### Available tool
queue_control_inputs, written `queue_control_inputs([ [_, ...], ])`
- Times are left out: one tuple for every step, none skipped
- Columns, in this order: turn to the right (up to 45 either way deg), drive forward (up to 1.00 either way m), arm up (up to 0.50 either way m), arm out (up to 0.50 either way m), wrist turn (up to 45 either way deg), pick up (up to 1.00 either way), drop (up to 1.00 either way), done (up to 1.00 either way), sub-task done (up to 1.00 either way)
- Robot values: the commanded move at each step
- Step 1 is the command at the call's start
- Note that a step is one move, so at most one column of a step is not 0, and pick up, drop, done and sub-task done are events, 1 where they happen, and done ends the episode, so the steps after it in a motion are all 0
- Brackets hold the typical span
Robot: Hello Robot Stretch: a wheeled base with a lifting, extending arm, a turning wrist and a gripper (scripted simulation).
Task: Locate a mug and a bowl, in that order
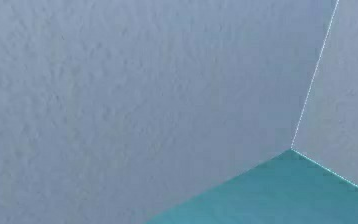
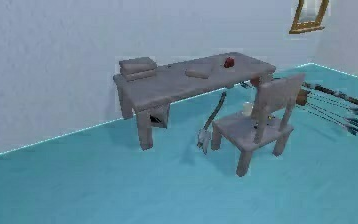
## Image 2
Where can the white mug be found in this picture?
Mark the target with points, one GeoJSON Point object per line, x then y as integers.
{"type": "Point", "coordinates": [247, 108]}

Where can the grey wooden desk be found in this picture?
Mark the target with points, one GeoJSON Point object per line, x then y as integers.
{"type": "Point", "coordinates": [173, 83]}

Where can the long grey axe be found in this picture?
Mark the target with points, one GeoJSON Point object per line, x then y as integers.
{"type": "Point", "coordinates": [211, 121]}

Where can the grey flat book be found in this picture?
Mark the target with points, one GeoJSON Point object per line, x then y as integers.
{"type": "Point", "coordinates": [198, 71]}

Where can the grey stacked books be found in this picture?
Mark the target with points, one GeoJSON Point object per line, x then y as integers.
{"type": "Point", "coordinates": [137, 68]}

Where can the small red object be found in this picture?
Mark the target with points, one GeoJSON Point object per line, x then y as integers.
{"type": "Point", "coordinates": [229, 62]}

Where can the grey wooden chair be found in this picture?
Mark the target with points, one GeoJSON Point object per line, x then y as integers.
{"type": "Point", "coordinates": [250, 128]}

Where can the brown arrow quiver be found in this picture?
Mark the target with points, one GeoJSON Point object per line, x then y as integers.
{"type": "Point", "coordinates": [302, 97]}

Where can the thin dark arrow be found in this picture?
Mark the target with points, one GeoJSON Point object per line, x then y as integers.
{"type": "Point", "coordinates": [333, 122]}
{"type": "Point", "coordinates": [337, 103]}
{"type": "Point", "coordinates": [333, 114]}

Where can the dark brown bow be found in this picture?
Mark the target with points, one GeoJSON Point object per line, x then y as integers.
{"type": "Point", "coordinates": [340, 94]}

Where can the gold framed wall picture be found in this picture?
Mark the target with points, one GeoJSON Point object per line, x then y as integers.
{"type": "Point", "coordinates": [298, 25]}

